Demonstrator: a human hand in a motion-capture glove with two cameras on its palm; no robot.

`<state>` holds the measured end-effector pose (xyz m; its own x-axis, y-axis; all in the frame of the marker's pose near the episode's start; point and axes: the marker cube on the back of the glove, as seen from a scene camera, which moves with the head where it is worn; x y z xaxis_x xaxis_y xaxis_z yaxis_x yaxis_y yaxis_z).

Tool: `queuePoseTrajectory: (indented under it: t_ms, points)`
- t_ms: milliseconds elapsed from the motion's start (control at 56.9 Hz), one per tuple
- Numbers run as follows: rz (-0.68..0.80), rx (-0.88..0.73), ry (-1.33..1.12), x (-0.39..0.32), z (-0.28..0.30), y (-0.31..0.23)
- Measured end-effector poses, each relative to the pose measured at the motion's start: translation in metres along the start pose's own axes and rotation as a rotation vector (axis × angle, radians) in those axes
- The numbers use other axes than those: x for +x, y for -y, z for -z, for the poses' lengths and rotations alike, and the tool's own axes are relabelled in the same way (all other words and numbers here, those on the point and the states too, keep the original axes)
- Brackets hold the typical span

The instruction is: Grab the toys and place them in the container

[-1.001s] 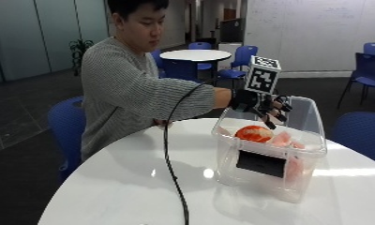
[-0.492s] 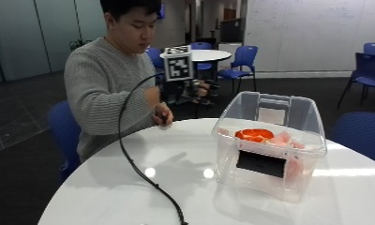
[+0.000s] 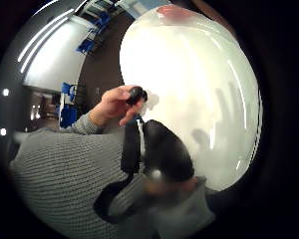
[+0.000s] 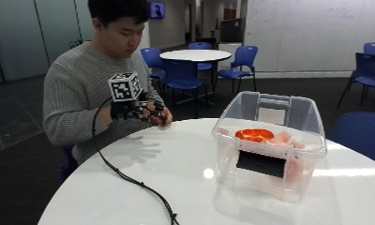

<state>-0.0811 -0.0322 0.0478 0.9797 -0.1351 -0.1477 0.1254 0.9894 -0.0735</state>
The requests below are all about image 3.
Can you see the red object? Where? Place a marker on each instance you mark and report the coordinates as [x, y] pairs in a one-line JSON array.
[[172, 14]]

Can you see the blue chair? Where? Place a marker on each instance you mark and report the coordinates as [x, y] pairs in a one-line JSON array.
[[68, 114], [69, 91], [86, 46]]

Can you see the the person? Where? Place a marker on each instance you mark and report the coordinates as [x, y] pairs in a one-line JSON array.
[[66, 179]]

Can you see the ceiling light strips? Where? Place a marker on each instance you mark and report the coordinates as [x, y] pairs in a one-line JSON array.
[[43, 38]]

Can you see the small black round object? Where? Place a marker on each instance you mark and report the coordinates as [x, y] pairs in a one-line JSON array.
[[136, 94]]

